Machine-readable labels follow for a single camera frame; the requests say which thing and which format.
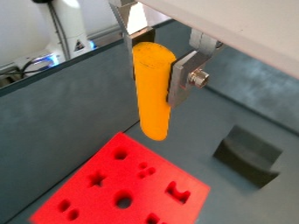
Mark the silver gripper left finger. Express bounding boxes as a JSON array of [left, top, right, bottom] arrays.
[[109, 0, 155, 74]]

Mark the black camera cable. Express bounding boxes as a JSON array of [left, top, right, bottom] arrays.
[[0, 59, 54, 81]]

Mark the black curved fixture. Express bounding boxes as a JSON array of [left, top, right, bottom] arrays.
[[213, 125, 283, 188]]

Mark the yellow oval peg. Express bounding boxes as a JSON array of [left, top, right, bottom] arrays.
[[133, 42, 177, 141]]

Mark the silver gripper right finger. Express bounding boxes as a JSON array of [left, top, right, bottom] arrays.
[[167, 29, 223, 109]]

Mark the red foam shape block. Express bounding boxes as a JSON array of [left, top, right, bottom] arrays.
[[30, 133, 211, 224]]

